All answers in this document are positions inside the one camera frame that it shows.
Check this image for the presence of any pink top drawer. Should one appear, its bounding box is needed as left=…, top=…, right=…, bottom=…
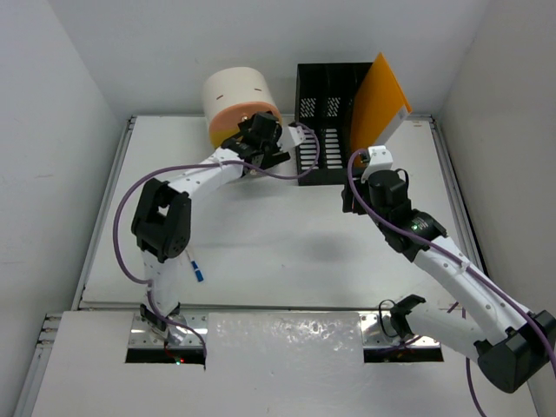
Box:
left=208, top=102, right=281, bottom=134

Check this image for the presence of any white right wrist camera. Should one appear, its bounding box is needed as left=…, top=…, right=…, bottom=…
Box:
left=361, top=145, right=394, bottom=182

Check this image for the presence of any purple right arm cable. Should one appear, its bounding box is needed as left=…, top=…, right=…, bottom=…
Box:
left=347, top=149, right=556, bottom=417

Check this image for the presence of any black mesh file organizer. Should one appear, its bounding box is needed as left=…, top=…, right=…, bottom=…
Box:
left=295, top=63, right=372, bottom=186

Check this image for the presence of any cream round drawer cabinet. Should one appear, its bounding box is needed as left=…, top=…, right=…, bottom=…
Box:
left=202, top=67, right=278, bottom=134

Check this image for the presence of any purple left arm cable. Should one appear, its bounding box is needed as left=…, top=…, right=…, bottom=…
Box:
left=112, top=122, right=321, bottom=353

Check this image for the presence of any yellow drawer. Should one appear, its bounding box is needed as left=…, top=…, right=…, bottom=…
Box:
left=209, top=130, right=234, bottom=149

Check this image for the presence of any orange notebook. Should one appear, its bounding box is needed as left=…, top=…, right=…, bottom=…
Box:
left=349, top=53, right=413, bottom=152

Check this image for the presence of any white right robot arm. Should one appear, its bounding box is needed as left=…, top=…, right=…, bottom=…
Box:
left=342, top=169, right=555, bottom=394

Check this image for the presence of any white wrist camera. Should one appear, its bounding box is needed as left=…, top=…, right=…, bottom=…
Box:
left=361, top=145, right=394, bottom=182
left=278, top=122, right=306, bottom=152

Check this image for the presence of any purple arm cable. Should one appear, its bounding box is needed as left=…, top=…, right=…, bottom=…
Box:
left=347, top=149, right=556, bottom=417
left=112, top=122, right=321, bottom=353

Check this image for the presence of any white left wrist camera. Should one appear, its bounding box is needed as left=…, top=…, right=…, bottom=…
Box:
left=278, top=122, right=306, bottom=152

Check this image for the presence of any white blue marker pen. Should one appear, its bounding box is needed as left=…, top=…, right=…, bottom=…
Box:
left=186, top=249, right=204, bottom=282

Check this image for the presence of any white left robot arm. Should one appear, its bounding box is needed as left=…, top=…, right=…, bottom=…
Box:
left=131, top=112, right=304, bottom=332

